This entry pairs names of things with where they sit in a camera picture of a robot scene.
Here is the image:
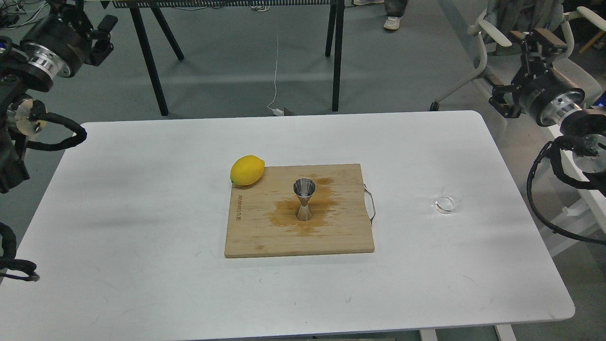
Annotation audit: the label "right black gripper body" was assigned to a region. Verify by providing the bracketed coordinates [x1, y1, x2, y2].
[513, 69, 585, 127]

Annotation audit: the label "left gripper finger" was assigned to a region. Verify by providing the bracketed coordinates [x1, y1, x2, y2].
[45, 0, 85, 27]
[88, 15, 118, 66]

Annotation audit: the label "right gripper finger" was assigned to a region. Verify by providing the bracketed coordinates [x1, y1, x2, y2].
[489, 83, 522, 119]
[509, 28, 568, 81]

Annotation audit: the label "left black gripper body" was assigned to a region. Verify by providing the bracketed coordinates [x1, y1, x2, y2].
[21, 14, 92, 78]

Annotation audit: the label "small clear glass cup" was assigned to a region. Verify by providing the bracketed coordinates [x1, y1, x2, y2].
[434, 184, 463, 215]

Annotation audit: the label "steel double jigger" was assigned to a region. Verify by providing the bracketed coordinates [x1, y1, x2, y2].
[293, 178, 316, 222]

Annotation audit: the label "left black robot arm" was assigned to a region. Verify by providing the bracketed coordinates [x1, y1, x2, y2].
[0, 0, 118, 193]

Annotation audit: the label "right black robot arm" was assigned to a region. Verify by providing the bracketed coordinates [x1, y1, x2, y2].
[488, 28, 606, 245]

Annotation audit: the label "grey office chair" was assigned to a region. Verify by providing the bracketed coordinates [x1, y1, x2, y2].
[430, 0, 605, 111]

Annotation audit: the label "person's legs and shoes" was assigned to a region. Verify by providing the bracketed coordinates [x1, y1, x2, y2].
[352, 0, 409, 31]

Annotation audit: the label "black leg table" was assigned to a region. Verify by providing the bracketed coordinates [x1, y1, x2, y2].
[97, 6, 336, 120]

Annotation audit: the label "yellow lemon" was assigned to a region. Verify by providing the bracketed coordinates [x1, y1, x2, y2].
[230, 155, 266, 186]

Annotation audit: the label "wooden cutting board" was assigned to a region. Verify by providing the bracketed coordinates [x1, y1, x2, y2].
[224, 163, 374, 258]

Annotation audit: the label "white cable with plug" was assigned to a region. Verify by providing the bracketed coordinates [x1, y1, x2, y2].
[266, 38, 285, 117]

